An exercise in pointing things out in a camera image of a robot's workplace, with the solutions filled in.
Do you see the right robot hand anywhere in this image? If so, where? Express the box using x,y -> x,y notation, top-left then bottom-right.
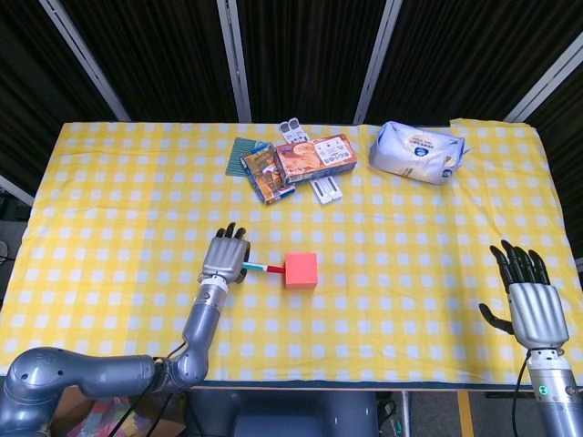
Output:
478,239 -> 570,351

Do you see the orange-red cube block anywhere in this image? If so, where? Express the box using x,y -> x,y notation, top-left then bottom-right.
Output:
283,252 -> 319,290

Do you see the cardboard box with colourful items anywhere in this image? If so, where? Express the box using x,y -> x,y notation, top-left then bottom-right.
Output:
49,389 -> 183,437

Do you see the orange biscuit box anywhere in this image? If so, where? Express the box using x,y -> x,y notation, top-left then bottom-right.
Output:
274,133 -> 357,187

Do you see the white blue snack bag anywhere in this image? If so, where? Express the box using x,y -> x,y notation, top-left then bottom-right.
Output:
367,120 -> 470,187

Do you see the dark blue chair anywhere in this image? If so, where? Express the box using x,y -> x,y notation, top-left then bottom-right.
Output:
189,389 -> 379,437

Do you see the white blister pack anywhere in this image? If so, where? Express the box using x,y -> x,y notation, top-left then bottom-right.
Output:
277,117 -> 308,143
310,177 -> 343,206

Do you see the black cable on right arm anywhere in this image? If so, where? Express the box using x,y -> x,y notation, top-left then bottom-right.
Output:
510,352 -> 532,437

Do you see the yellow white checkered tablecloth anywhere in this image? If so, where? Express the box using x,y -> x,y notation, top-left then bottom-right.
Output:
0,117 -> 583,389

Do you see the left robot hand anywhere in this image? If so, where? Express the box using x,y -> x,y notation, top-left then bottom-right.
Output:
198,221 -> 251,287

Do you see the red and white marker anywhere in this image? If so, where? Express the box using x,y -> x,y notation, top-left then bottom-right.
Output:
240,261 -> 286,275

